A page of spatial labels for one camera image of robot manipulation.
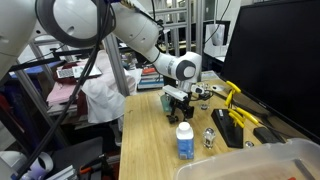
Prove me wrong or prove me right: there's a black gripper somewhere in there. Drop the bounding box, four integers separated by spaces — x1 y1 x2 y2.
169 96 196 121

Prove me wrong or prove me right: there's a black ball head mount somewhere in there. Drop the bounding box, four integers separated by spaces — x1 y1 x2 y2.
165 113 180 125

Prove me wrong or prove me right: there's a clear plastic container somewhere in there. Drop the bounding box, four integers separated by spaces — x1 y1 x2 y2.
173 138 320 180

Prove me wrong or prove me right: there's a blue white plastic bottle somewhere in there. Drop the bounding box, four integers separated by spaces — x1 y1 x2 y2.
175 121 195 161

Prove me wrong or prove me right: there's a small glass jar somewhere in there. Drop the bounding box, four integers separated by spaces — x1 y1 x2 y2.
202 127 217 150

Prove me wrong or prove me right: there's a stack of books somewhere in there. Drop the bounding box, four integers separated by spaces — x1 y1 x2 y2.
137 67 165 91

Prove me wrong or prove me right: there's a black wedge stand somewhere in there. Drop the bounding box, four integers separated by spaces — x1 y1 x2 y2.
210 108 245 149

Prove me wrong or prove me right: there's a white cloth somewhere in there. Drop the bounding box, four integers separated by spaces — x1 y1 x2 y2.
80 49 143 124

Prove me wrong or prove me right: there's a small black box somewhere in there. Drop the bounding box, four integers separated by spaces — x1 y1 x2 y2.
253 126 280 144

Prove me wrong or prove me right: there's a maroon cloth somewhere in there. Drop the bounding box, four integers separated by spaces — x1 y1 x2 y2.
77 96 89 116

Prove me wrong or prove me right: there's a black monitor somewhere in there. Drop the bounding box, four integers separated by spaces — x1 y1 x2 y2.
221 0 320 144

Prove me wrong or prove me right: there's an orange black hand clamp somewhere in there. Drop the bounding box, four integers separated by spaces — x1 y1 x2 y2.
78 153 111 180

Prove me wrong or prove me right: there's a white printed paper sheet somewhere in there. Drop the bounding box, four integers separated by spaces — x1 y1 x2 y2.
72 64 103 79

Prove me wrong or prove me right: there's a black panel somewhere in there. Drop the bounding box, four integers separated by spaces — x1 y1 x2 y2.
53 136 104 168

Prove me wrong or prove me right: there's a pink cloth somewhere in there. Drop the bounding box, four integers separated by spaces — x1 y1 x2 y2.
46 81 81 108

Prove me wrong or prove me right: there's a small printed code card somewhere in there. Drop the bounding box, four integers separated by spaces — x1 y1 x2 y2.
56 67 74 79

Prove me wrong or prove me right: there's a white tape roll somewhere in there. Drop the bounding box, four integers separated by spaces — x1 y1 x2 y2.
28 151 54 180

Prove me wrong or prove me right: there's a white plastic housing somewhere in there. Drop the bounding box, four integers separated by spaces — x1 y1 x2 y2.
0 150 21 180

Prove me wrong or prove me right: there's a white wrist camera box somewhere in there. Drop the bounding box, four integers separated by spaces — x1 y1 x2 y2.
162 84 190 102

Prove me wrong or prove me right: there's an aluminium frame post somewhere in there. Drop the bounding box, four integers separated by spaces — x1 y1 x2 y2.
13 66 68 148
101 33 131 98

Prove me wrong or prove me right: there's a black cable bundle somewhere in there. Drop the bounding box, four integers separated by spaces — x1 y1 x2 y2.
14 0 113 180

